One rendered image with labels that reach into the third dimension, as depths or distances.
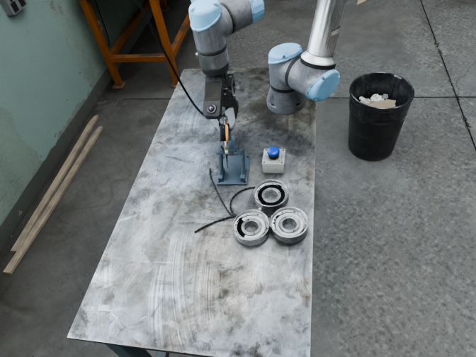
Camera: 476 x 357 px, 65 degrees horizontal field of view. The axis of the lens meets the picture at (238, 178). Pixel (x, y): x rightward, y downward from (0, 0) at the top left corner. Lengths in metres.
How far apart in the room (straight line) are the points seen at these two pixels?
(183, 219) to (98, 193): 1.41
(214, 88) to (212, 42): 0.12
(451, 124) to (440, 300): 1.24
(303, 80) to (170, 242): 0.66
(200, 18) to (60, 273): 1.69
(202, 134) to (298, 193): 0.45
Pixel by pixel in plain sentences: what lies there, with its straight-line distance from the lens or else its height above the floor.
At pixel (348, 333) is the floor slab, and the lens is 1.82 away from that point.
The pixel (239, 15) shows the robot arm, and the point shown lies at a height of 1.30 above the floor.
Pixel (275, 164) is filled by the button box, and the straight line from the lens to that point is 1.19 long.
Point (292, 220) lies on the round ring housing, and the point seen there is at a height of 0.82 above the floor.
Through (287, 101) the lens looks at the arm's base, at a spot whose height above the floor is 0.85.
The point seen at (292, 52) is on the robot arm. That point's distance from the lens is 1.34.
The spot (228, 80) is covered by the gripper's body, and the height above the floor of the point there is 1.13.
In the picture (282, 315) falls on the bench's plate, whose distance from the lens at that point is 0.97.
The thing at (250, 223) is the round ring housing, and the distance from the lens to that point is 1.08.
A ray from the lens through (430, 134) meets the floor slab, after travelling 2.65.
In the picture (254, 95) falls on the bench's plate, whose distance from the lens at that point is 1.55.
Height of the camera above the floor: 1.70
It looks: 48 degrees down
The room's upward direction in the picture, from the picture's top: 10 degrees counter-clockwise
